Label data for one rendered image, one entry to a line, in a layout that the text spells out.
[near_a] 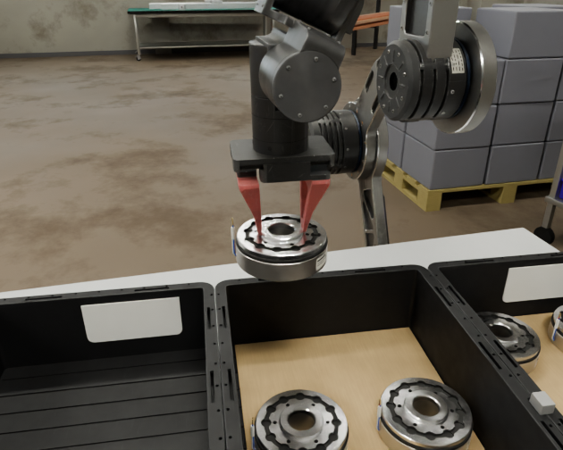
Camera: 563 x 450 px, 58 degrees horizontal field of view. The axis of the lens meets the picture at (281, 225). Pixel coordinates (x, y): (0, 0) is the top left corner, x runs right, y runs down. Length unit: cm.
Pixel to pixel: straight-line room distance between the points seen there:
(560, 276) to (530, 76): 255
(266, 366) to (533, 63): 285
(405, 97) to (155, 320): 55
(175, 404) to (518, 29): 289
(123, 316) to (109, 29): 997
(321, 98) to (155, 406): 43
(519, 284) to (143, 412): 56
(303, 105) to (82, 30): 1024
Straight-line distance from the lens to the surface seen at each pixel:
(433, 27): 92
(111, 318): 72
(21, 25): 1078
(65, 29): 1066
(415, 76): 91
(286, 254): 53
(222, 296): 66
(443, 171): 321
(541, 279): 85
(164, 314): 71
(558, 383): 77
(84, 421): 68
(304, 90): 42
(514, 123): 338
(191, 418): 65
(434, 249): 130
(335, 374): 70
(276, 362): 71
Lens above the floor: 130
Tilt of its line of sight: 26 degrees down
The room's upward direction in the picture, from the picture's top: straight up
